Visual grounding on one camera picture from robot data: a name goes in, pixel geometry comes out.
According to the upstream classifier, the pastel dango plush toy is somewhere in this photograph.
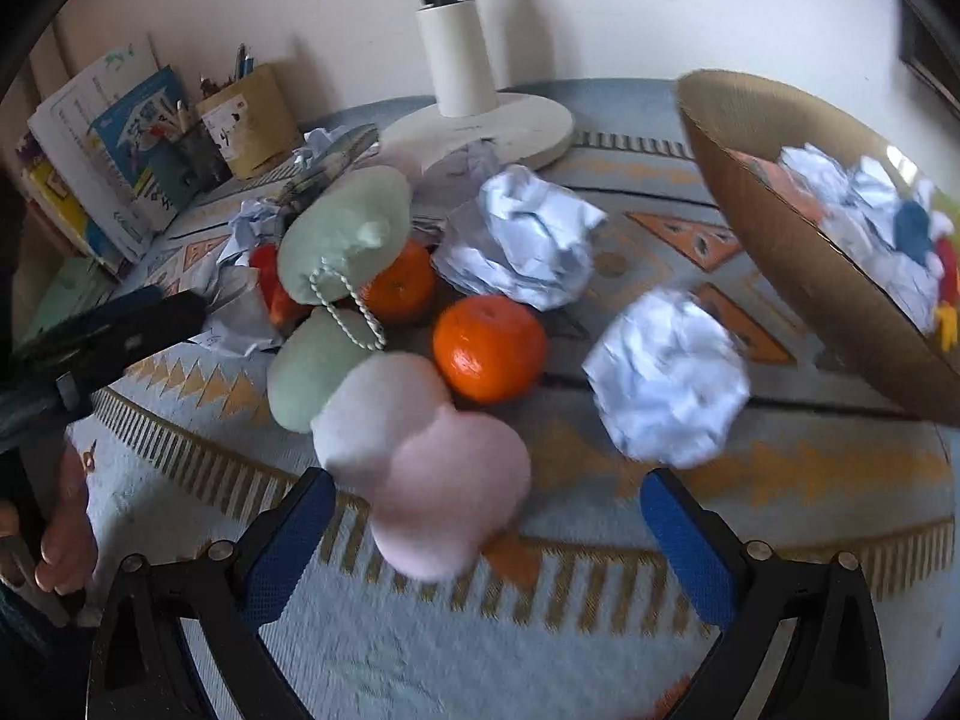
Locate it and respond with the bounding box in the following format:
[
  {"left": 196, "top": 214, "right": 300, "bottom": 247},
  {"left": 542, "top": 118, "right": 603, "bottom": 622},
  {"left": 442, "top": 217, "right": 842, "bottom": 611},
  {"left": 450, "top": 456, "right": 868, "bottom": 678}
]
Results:
[{"left": 267, "top": 166, "right": 532, "bottom": 582}]

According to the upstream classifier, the red snack packet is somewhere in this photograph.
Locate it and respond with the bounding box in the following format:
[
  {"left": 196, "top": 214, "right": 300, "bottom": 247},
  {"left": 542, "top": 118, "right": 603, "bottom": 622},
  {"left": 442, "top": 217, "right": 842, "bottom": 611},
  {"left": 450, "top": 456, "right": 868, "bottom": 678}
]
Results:
[{"left": 249, "top": 244, "right": 311, "bottom": 328}]

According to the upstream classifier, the plaid cloth bow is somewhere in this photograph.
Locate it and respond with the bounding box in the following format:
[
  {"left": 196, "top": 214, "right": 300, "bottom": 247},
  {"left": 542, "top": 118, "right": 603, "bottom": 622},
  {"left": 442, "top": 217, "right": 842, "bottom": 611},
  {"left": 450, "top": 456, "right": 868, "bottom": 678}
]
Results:
[{"left": 278, "top": 124, "right": 379, "bottom": 210}]

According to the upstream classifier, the orange tangerine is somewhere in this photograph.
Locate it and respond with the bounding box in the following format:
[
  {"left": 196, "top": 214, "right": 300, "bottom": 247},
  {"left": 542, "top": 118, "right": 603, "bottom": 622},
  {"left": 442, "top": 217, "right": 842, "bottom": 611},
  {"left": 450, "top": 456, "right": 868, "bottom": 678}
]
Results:
[
  {"left": 431, "top": 296, "right": 548, "bottom": 405},
  {"left": 361, "top": 239, "right": 438, "bottom": 327}
]

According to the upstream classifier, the person left hand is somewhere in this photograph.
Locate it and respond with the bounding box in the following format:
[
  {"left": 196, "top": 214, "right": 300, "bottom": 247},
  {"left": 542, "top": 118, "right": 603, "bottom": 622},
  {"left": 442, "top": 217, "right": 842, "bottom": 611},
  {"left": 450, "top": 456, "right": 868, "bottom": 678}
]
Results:
[{"left": 2, "top": 434, "right": 98, "bottom": 596}]

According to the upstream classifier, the yellow cover book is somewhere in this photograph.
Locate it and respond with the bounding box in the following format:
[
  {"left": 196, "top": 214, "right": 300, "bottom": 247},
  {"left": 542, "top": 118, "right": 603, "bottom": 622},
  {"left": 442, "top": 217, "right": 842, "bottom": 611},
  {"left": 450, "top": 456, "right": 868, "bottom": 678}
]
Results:
[{"left": 16, "top": 132, "right": 125, "bottom": 277}]

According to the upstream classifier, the blue cover book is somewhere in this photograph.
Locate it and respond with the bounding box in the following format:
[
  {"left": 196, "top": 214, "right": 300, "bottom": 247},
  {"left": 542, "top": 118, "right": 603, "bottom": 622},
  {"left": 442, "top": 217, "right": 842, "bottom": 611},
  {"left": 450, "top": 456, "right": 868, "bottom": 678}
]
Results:
[{"left": 91, "top": 65, "right": 200, "bottom": 232}]

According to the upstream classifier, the black mesh pen holder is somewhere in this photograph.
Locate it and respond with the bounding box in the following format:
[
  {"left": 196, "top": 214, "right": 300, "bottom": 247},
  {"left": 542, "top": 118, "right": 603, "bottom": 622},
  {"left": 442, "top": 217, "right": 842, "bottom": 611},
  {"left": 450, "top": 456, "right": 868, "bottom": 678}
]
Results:
[{"left": 174, "top": 121, "right": 233, "bottom": 192}]

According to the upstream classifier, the tan cylindrical pen holder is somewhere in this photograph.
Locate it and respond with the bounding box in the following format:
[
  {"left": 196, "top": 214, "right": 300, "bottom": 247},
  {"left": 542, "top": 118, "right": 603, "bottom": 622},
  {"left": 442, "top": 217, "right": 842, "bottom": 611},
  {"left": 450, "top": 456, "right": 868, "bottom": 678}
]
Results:
[{"left": 197, "top": 64, "right": 302, "bottom": 179}]

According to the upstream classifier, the patterned woven table mat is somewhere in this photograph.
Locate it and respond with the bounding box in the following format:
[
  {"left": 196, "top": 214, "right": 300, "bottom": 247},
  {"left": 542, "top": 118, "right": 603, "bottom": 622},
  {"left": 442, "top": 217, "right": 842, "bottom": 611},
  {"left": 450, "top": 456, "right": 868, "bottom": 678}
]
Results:
[{"left": 67, "top": 78, "right": 959, "bottom": 720}]

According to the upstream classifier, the white desk lamp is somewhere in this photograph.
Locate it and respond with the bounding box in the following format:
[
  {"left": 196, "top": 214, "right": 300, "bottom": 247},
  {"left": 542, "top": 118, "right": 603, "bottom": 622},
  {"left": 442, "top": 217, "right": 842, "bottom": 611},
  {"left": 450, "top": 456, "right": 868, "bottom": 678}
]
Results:
[{"left": 382, "top": 0, "right": 574, "bottom": 169}]

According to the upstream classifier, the brown ribbed bowl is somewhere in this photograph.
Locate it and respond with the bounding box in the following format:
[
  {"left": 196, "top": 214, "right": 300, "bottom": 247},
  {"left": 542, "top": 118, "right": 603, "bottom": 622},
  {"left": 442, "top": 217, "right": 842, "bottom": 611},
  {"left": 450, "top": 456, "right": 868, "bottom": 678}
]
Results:
[{"left": 675, "top": 70, "right": 958, "bottom": 426}]

